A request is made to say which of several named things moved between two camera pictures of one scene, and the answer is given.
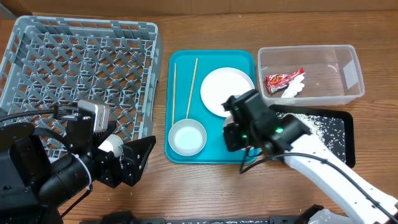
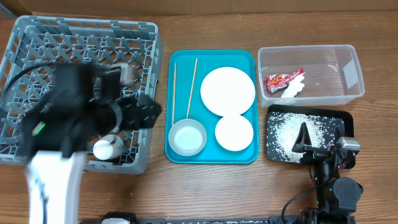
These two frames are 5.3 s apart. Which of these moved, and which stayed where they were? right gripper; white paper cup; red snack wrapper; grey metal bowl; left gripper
Moved: left gripper; right gripper
Stayed: grey metal bowl; white paper cup; red snack wrapper
